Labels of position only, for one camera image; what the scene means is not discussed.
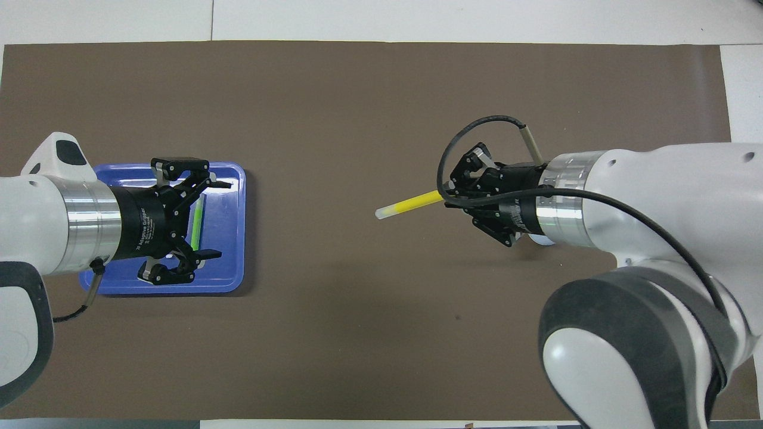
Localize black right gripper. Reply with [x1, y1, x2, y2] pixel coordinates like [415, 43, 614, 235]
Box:
[441, 143, 544, 248]

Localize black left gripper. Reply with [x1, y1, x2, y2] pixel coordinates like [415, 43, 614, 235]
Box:
[109, 157, 232, 285]

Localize green pen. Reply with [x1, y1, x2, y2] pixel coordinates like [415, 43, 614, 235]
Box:
[190, 197, 206, 252]

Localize yellow pen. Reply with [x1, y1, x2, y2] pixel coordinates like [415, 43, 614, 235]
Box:
[375, 189, 445, 220]

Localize blue plastic tray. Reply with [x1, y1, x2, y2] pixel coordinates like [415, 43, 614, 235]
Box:
[79, 162, 246, 296]

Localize brown table mat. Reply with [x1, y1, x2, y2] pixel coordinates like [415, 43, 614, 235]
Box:
[0, 41, 733, 421]

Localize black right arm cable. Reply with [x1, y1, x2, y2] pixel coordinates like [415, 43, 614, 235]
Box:
[437, 115, 731, 406]

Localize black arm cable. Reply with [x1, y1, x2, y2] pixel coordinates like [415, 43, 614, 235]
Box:
[52, 256, 108, 324]
[437, 115, 731, 406]

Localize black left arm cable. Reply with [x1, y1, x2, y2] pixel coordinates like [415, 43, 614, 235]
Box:
[52, 256, 108, 324]

